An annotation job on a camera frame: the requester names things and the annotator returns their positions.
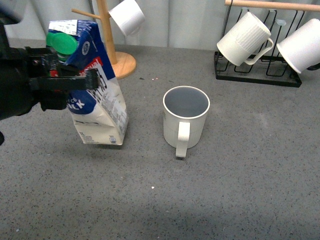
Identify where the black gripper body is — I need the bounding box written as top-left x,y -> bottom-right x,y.
0,23 -> 67,120

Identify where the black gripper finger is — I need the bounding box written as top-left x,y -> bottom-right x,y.
25,47 -> 78,77
29,69 -> 98,91

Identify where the blue white milk carton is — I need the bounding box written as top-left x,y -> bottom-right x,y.
46,19 -> 128,146

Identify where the white mug grey interior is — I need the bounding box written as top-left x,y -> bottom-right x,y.
162,85 -> 211,158

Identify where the small white cup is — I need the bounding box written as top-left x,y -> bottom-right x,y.
108,0 -> 146,37

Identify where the wooden mug tree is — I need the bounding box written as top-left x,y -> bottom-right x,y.
71,0 -> 137,79

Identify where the white ribbed hanging mug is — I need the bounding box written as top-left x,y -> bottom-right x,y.
217,12 -> 274,66

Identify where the white hanging mug right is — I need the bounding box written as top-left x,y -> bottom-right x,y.
276,18 -> 320,74

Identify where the black wire mug rack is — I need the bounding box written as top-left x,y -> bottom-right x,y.
214,0 -> 320,88

